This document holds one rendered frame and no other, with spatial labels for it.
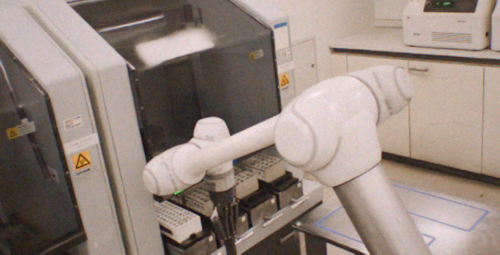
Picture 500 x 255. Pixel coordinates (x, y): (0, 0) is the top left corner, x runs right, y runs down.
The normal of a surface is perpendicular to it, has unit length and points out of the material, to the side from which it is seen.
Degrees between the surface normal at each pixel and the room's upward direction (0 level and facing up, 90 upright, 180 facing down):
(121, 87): 90
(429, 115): 90
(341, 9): 90
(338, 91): 26
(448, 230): 0
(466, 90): 90
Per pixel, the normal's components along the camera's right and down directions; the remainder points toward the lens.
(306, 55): 0.69, 0.15
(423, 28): -0.73, 0.30
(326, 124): 0.27, -0.27
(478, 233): -0.12, -0.94
